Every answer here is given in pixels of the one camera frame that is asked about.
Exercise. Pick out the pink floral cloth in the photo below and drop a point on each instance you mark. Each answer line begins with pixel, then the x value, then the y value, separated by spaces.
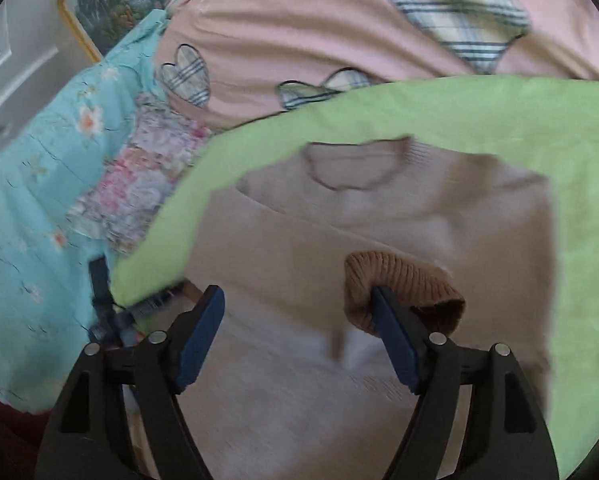
pixel 139 180

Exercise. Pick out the teal floral bed sheet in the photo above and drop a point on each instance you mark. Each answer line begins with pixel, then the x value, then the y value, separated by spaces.
pixel 29 210

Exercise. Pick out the gold framed landscape painting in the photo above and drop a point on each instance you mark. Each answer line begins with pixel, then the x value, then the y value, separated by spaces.
pixel 114 5

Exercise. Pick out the white panelled door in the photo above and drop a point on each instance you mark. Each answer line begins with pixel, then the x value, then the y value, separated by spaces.
pixel 14 75

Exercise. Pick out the pink blanket with plaid hearts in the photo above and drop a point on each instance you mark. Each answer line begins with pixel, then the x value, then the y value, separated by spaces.
pixel 304 25

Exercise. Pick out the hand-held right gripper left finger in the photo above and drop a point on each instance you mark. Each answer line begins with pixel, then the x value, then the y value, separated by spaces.
pixel 199 340

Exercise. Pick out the dark red cloth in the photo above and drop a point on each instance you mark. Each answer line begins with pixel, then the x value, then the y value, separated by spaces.
pixel 4 440

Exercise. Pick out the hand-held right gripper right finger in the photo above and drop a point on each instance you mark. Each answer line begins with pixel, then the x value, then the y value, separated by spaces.
pixel 397 340

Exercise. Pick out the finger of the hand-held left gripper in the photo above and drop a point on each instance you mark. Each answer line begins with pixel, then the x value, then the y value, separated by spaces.
pixel 100 282

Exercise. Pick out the beige sweater with brown cuffs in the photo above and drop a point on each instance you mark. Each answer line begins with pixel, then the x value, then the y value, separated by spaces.
pixel 289 260

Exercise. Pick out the light green cloth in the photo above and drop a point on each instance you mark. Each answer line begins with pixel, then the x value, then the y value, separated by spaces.
pixel 479 120

